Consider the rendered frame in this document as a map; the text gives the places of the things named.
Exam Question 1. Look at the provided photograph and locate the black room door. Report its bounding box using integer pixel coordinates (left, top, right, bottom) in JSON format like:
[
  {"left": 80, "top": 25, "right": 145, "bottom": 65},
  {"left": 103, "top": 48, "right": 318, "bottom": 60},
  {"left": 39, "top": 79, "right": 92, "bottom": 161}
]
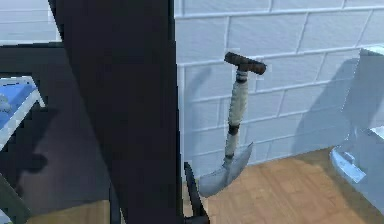
[{"left": 48, "top": 0, "right": 184, "bottom": 224}]

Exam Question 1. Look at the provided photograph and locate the grey shovel with brown handle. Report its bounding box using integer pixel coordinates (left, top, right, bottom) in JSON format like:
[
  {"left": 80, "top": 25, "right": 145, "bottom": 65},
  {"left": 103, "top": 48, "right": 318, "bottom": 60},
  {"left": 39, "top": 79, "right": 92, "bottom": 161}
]
[{"left": 198, "top": 51, "right": 268, "bottom": 199}]

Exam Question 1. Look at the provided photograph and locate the black door handle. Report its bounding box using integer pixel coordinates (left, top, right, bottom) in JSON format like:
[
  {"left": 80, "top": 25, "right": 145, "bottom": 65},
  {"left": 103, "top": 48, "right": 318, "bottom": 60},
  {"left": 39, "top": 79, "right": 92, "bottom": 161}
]
[{"left": 183, "top": 161, "right": 211, "bottom": 224}]

